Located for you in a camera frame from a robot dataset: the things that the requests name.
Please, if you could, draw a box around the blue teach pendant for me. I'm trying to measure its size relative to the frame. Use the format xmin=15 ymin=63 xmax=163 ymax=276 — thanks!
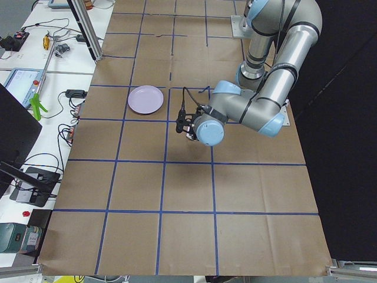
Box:
xmin=4 ymin=68 xmax=42 ymax=108

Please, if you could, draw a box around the black power adapter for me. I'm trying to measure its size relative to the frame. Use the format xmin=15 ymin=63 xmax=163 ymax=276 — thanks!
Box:
xmin=65 ymin=89 xmax=87 ymax=98

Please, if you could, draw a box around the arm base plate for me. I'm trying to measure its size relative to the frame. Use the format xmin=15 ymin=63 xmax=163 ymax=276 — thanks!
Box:
xmin=280 ymin=98 xmax=290 ymax=126
xmin=230 ymin=15 xmax=251 ymax=39

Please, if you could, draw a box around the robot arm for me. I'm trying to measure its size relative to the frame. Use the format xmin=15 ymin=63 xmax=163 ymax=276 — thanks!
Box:
xmin=176 ymin=1 xmax=322 ymax=146

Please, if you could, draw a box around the black cables bundle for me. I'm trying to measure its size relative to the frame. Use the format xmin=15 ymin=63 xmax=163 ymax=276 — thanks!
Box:
xmin=17 ymin=88 xmax=88 ymax=175

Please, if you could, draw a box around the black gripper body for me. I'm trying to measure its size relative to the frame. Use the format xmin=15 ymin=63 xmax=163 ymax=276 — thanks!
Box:
xmin=176 ymin=106 xmax=202 ymax=141

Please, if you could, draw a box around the green handled reacher stick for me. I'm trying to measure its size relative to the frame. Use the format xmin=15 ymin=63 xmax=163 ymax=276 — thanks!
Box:
xmin=29 ymin=36 xmax=58 ymax=121

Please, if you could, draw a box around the yellow tool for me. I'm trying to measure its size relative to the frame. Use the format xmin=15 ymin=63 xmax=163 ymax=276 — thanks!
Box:
xmin=42 ymin=35 xmax=50 ymax=50

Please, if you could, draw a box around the aluminium frame post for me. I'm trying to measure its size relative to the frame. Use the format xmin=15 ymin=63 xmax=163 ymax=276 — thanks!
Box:
xmin=67 ymin=0 xmax=103 ymax=61

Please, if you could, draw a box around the lilac plate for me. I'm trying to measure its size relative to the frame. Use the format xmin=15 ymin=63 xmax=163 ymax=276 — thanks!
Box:
xmin=128 ymin=85 xmax=164 ymax=114

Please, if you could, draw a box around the black monitor stand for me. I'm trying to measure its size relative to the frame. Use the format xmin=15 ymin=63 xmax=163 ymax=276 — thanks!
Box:
xmin=1 ymin=161 xmax=60 ymax=208

